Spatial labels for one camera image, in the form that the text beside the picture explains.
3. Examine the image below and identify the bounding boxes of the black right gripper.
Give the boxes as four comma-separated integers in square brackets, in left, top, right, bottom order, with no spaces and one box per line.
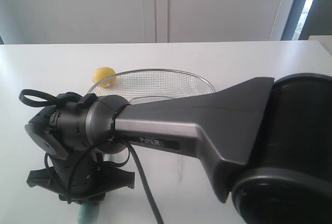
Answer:
[26,151,135,204]

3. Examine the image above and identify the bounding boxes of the teal handled vegetable peeler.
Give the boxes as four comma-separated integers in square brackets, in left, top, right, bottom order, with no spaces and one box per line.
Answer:
[77,153,117,223]

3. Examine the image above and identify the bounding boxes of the yellow lemon with sticker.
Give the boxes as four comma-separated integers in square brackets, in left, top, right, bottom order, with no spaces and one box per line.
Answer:
[92,67,117,88]

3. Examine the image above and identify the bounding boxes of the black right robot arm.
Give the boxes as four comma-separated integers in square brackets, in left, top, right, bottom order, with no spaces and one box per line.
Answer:
[19,73,331,223]

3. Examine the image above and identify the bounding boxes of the white cabinet doors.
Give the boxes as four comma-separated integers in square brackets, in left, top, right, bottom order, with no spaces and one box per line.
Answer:
[1,0,294,44]

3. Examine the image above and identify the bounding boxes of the oval wire mesh basket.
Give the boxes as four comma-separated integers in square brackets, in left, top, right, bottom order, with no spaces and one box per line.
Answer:
[88,68,215,104]

